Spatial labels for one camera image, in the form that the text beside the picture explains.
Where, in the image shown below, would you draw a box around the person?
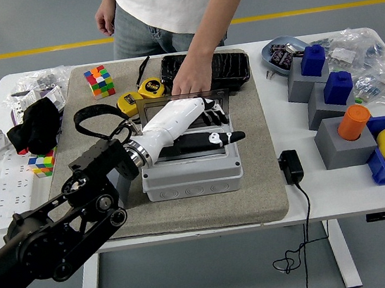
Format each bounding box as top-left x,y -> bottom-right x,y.
92,0 -> 272,109

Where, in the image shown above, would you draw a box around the grey block holder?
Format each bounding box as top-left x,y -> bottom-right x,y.
282,52 -> 334,106
312,111 -> 382,172
303,77 -> 360,132

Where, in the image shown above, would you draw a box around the clear bag of small parts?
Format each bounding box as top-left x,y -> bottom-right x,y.
12,64 -> 75,96

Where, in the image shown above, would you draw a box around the person's left hand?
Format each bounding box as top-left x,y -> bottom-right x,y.
167,54 -> 217,101

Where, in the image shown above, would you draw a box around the black adapter cord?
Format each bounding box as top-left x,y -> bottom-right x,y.
262,178 -> 339,288

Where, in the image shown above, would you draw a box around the grey-brown mat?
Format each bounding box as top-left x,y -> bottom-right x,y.
23,42 -> 293,252

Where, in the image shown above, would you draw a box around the white printed packets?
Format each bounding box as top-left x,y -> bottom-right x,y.
8,84 -> 69,127

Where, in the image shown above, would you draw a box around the yellow tape measure round label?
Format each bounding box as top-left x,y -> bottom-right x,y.
132,54 -> 168,106

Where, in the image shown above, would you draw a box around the clear bag of blue parts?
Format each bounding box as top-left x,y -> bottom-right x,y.
309,23 -> 385,76

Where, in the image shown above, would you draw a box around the black cloth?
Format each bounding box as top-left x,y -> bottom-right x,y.
2,96 -> 67,160

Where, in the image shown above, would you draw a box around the blue-grey dish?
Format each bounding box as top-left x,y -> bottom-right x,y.
259,32 -> 315,80

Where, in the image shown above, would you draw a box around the blue block with knob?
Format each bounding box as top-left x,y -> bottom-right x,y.
298,43 -> 329,79
320,69 -> 356,108

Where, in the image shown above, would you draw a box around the white power strip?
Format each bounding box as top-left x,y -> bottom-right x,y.
0,145 -> 44,230

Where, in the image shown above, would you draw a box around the black power adapter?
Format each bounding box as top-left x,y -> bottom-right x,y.
277,148 -> 306,187

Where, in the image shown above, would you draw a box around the black plastic tray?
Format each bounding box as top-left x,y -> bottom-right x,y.
158,44 -> 254,101

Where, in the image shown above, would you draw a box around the grey plastic junction box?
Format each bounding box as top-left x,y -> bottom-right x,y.
135,120 -> 248,204

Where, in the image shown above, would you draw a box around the yellow tape measure black face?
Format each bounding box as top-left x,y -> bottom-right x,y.
114,90 -> 148,120

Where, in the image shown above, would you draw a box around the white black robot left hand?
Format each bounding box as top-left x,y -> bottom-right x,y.
133,90 -> 249,168

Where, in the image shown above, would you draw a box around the orange cylinder battery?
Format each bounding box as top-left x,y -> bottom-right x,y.
334,102 -> 375,144

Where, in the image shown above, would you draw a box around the colourful puzzle cube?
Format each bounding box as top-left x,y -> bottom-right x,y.
25,149 -> 59,180
82,63 -> 118,102

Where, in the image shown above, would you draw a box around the dark printed packets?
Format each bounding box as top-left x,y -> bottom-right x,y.
267,40 -> 305,70

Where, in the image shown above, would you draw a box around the person's right hand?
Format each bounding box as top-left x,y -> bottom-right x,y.
92,1 -> 119,39

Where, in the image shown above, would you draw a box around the clear bag of mixed parts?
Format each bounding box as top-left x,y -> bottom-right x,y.
349,65 -> 385,116

